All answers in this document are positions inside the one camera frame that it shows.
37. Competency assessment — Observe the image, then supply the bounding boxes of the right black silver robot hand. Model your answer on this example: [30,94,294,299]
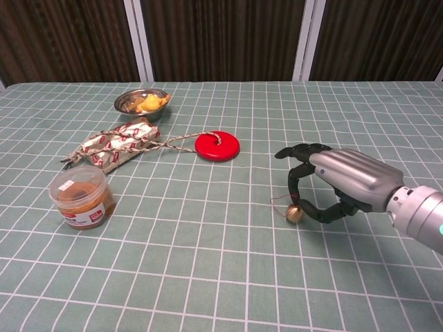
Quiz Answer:
[275,143,405,225]

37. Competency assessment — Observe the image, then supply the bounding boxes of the small brass bell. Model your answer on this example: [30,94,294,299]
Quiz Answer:
[269,195,306,226]

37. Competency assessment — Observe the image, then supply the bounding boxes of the red disc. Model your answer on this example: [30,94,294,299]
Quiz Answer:
[194,130,241,163]

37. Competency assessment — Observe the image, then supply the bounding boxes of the green checked tablecloth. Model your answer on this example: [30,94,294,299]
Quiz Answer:
[0,81,443,332]

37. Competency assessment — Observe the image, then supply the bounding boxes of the yellow peel piece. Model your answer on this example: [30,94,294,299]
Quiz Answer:
[133,93,171,114]

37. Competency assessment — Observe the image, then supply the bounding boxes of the red white snack packets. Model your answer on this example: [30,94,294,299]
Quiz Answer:
[75,116,163,175]

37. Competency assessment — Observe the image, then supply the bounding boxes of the steel bowl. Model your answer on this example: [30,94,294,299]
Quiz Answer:
[114,89,172,122]

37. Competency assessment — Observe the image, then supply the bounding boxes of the clear plastic jar brown contents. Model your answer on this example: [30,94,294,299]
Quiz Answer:
[48,165,117,232]

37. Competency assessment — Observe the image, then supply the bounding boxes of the braided rope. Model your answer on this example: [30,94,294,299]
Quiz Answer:
[61,124,224,171]

